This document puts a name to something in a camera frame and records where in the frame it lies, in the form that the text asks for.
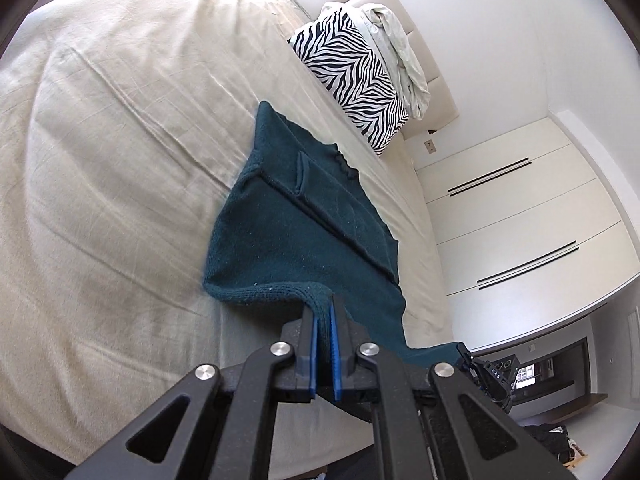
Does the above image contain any dark teal knit sweater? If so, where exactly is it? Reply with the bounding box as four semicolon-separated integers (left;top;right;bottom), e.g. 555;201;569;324
203;101;463;400

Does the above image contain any dark wooden desk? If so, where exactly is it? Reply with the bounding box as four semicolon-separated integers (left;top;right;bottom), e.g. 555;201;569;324
483;337;608;426

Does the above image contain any black bag on floor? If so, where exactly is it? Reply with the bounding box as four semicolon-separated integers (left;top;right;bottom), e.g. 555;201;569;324
523;424;588;468

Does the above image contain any crumpled white cloth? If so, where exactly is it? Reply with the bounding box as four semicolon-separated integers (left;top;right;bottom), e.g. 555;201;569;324
319;0;432;122

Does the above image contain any zebra print pillow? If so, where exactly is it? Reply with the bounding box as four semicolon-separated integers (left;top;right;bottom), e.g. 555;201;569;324
288;6;408;154

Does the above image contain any beige padded headboard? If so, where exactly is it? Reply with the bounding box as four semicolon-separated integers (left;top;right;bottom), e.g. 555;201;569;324
269;0;460;139

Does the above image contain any white wardrobe with black handles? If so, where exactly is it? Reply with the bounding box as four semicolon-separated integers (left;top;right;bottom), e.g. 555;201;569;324
416;118;639;351

